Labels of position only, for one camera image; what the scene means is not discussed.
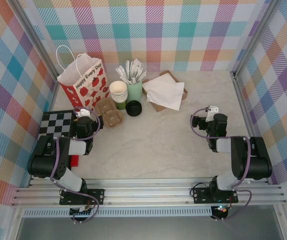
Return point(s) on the cardboard cup carrier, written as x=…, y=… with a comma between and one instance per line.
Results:
x=111, y=117

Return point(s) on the printed paper gift bag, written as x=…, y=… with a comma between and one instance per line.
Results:
x=91, y=85

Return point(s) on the stack of paper cups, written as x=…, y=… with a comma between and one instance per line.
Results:
x=118, y=90

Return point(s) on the stack of black lids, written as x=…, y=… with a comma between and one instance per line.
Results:
x=134, y=108

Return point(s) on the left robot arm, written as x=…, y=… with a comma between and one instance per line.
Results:
x=41, y=162

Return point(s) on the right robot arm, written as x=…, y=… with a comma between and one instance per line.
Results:
x=258, y=162

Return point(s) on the black grey chessboard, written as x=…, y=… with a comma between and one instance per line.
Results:
x=56, y=122

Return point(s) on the red block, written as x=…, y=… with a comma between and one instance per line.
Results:
x=75, y=161

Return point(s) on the mint green holder cup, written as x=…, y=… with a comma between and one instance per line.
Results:
x=134, y=91

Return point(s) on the brown cardboard napkin tray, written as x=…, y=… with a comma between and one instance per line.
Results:
x=158, y=106

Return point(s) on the paper wrapped straw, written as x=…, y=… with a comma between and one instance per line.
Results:
x=143, y=75
x=121, y=72
x=128, y=67
x=135, y=65
x=140, y=68

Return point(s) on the white napkin stack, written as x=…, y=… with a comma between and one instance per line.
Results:
x=167, y=76

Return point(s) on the small electronics board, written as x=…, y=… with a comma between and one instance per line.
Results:
x=82, y=211
x=221, y=211

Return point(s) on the grey metal panel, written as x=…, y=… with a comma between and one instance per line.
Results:
x=146, y=228

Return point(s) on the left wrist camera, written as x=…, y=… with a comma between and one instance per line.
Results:
x=83, y=113

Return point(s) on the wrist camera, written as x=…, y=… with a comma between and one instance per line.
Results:
x=212, y=111
x=83, y=113

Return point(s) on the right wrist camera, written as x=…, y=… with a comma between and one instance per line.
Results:
x=212, y=111

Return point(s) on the aluminium side rail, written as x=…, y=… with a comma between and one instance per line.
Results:
x=244, y=105
x=51, y=100

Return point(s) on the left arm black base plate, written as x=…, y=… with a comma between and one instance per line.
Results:
x=96, y=196

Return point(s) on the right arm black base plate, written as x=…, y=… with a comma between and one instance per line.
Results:
x=201, y=196

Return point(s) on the aluminium mounting rail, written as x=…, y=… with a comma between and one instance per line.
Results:
x=146, y=192

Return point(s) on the aluminium frame post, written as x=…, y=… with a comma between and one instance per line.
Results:
x=36, y=37
x=255, y=37

